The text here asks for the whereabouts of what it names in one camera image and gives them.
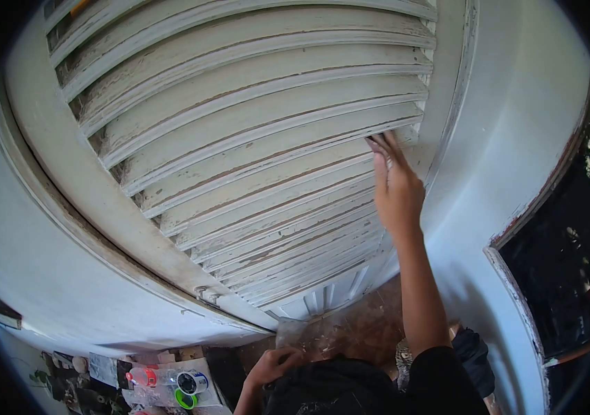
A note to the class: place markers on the person's left fingers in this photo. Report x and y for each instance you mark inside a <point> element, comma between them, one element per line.
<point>285,355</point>

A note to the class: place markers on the person's right fingers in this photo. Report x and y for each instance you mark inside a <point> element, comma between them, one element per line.
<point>384,150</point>

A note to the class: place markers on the pile of dark clutter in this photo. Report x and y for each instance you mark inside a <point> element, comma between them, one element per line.
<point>85,386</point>

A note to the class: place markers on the person's right hand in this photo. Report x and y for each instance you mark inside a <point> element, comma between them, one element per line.
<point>400,194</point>

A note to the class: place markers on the person's body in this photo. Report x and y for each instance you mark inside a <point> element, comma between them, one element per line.
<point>357,389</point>

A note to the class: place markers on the white plastic sheet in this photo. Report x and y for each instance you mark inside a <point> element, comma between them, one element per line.
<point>162,397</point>

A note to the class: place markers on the white and blue tape roll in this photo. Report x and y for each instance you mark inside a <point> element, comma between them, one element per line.
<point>192,383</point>

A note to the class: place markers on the white louvered wooden door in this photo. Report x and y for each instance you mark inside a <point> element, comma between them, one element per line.
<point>253,129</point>

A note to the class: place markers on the metal door hinge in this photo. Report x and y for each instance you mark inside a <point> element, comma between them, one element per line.
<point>207,294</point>

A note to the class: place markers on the dark window opening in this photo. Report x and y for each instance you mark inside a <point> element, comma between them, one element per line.
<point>559,259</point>

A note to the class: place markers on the clear bottle with red cap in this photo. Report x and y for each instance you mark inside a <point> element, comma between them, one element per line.
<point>144,377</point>

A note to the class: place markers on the green tape roll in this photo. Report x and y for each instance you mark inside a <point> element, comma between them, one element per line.
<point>186,399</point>

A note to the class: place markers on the person's left hand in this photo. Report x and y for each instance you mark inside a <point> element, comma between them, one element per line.
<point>273,367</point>

